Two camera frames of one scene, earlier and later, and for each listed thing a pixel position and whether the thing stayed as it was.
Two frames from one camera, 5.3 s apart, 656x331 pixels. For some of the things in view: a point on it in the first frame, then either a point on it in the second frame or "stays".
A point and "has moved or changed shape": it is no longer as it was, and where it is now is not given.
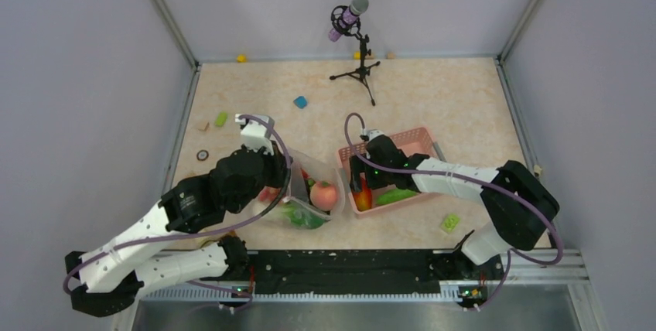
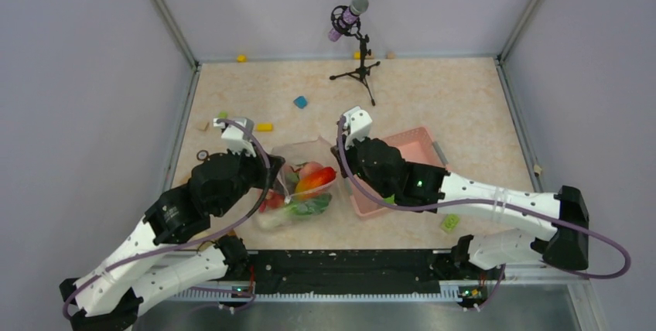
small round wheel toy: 202,155 stays
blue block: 300,101 stays
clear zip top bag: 315,196 has moved or changed shape
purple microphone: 358,5 stays
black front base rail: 384,271 stays
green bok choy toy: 302,216 has moved or changed shape
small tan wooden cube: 203,125 stays
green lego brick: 451,222 stays
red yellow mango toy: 363,198 -> 312,182
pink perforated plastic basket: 415,143 stays
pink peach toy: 322,195 -> 309,168
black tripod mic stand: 363,71 stays
